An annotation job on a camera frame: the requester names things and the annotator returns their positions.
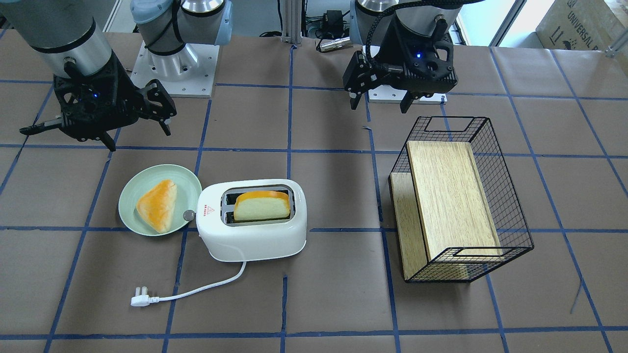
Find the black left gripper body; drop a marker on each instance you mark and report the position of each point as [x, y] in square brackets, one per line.
[391, 57]

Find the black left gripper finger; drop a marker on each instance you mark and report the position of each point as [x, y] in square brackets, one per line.
[407, 100]
[355, 98]

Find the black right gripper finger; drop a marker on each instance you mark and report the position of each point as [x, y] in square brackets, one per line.
[164, 124]
[107, 141]

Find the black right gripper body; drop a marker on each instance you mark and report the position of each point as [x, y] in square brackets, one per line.
[128, 91]

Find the white two-slot toaster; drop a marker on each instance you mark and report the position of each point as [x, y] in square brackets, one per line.
[232, 242]

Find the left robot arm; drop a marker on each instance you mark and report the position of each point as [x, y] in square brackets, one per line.
[370, 20]

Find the toast slice in toaster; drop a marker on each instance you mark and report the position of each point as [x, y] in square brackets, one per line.
[261, 205]

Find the light green plate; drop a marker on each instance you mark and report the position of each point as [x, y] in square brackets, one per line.
[188, 191]

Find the triangular bread on plate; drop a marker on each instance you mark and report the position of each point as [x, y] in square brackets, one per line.
[157, 206]

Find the wooden box in basket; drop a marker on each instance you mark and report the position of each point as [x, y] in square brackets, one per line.
[445, 228]

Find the cardboard box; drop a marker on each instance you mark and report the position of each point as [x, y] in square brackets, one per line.
[582, 24]

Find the aluminium frame post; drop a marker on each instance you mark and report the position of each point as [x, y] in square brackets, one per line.
[291, 21]

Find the black wire basket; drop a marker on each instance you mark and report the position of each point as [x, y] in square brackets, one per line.
[503, 201]

